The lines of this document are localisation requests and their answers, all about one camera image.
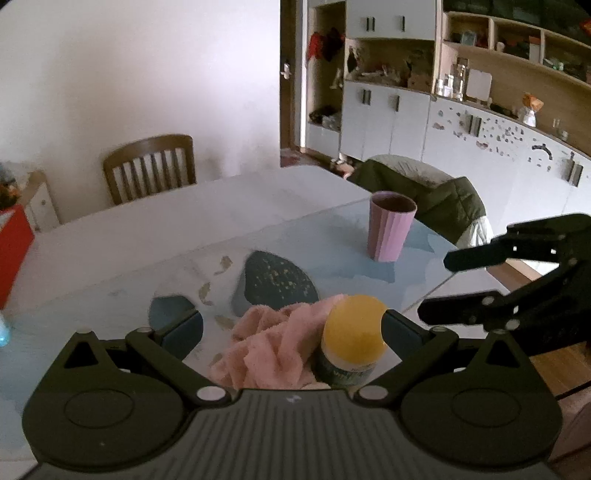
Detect small white side cabinet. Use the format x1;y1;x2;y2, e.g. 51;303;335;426
21;170;61;233

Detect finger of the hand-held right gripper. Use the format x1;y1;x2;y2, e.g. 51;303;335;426
418;263;580;332
443;233;571;273

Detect orange-top white bottle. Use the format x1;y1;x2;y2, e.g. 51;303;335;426
521;93;544;127

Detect white picture frame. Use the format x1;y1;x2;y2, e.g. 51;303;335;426
466;68;493;103

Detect glass jar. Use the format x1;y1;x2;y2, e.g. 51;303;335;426
450;59;468;99

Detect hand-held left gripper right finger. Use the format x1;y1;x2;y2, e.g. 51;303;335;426
352;308;533;409

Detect red box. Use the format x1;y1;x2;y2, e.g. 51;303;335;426
0;205;36;310

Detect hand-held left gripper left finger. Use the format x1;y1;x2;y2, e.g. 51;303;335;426
59;309;234;409

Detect pink towel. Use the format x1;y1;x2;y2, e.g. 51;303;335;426
209;294;347;391

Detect red hanging cloth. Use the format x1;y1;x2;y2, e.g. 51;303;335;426
307;31;326;61

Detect tall white cabinet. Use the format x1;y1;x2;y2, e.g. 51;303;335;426
339;0;439;162

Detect yellow-lid bottle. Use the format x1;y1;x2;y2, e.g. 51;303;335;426
313;294;389;389

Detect door with metal handle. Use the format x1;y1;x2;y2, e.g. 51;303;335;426
279;0;306;155

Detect long white sideboard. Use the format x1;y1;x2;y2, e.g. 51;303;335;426
421;96;591;222

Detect wooden wall shelf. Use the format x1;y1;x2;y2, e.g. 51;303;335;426
438;10;591;145

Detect printed blue table mat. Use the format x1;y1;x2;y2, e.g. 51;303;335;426
0;198;462;464

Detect brown wooden chair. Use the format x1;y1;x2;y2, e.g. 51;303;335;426
102;134;198;206

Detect pink ribbed cup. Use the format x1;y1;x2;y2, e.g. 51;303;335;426
368;192;418;264

